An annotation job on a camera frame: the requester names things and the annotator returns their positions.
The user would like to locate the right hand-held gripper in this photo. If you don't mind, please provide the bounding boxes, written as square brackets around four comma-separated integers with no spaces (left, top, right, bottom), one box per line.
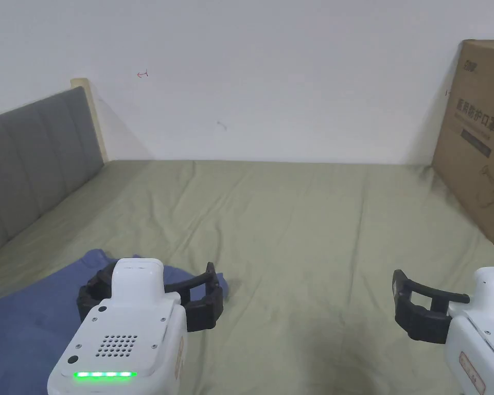
[392,266,494,395]

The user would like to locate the grey padded headboard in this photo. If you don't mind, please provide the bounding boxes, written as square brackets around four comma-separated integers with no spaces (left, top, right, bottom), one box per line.
[0,78,110,261]

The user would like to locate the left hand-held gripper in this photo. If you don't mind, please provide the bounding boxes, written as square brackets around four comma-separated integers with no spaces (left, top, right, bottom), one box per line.
[47,258,225,395]

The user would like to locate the blue garment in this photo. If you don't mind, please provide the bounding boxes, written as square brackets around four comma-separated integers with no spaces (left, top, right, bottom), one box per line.
[0,248,231,395]

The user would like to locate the brown cardboard carton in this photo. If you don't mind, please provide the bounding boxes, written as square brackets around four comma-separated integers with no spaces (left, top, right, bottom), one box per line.
[432,39,494,252]

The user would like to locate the bed with pale green sheet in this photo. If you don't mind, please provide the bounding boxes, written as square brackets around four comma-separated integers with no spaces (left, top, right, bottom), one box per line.
[0,159,494,395]

